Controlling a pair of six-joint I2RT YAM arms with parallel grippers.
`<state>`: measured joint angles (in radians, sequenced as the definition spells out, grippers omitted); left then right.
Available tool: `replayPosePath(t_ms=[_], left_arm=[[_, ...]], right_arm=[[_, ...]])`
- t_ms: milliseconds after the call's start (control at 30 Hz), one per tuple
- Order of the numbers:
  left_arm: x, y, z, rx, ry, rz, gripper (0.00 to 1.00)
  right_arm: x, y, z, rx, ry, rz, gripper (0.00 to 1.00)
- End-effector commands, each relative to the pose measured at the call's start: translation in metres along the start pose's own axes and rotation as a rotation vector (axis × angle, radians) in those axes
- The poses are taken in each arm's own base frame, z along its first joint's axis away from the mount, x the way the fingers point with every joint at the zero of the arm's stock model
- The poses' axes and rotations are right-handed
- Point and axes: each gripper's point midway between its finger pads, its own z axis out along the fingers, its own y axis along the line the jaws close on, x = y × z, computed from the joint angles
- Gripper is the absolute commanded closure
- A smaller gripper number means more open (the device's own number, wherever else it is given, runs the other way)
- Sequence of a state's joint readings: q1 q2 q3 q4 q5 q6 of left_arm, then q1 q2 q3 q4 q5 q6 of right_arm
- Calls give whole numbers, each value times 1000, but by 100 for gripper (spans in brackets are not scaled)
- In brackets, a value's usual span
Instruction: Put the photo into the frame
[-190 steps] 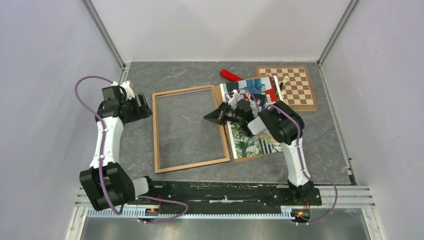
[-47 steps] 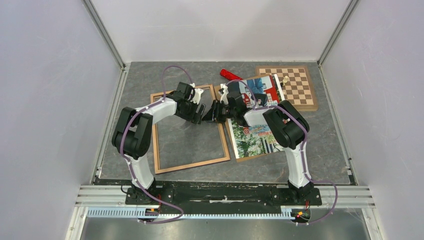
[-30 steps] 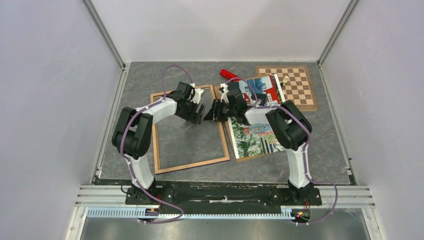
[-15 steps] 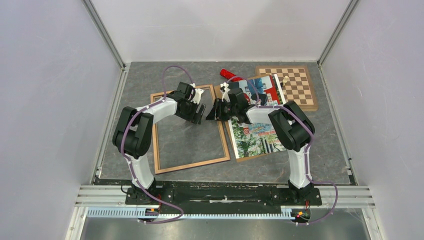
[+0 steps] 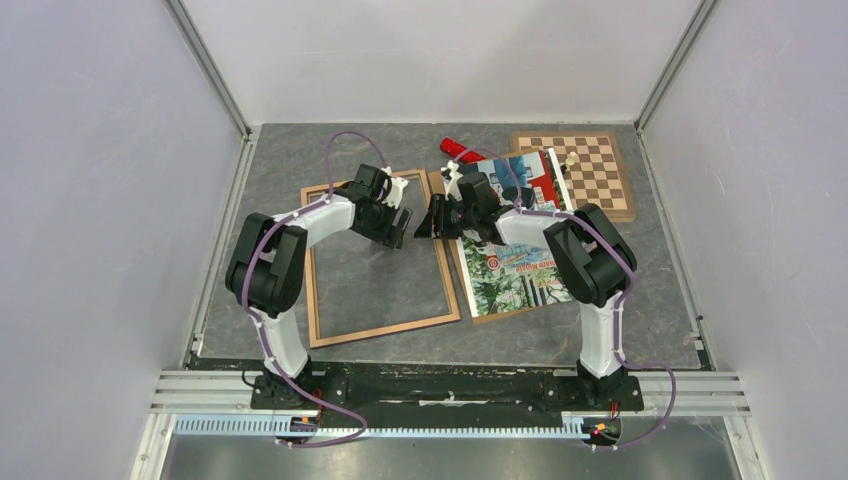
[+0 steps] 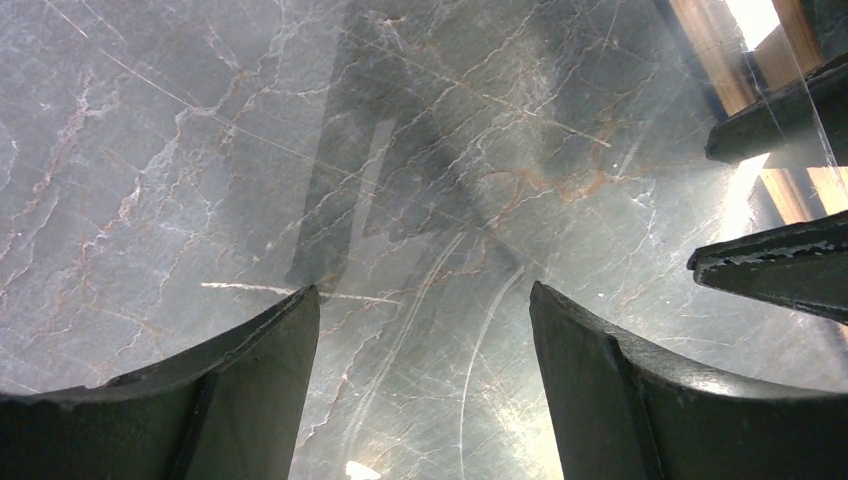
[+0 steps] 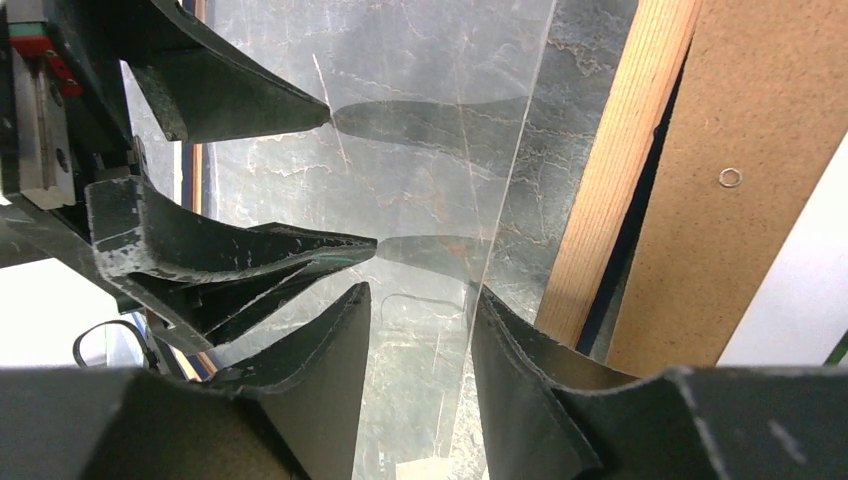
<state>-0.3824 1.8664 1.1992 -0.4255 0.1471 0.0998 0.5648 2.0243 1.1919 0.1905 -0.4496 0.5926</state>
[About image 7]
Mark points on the brown frame backing board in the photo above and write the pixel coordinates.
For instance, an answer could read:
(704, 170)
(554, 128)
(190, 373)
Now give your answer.
(759, 113)

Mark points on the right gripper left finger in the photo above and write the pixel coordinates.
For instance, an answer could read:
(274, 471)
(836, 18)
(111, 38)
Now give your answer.
(289, 412)

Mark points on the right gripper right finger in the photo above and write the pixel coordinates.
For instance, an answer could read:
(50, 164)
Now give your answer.
(549, 412)

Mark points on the clear acrylic sheet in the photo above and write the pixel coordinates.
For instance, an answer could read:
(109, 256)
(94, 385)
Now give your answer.
(429, 100)

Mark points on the colourful photo poster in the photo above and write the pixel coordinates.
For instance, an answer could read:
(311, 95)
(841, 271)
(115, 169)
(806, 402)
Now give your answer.
(798, 315)

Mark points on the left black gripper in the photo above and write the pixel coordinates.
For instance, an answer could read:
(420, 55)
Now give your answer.
(65, 120)

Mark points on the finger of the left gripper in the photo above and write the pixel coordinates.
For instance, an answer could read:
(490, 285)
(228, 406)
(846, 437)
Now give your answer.
(209, 281)

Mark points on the wooden picture frame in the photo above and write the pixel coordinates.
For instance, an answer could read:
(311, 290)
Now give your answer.
(605, 74)

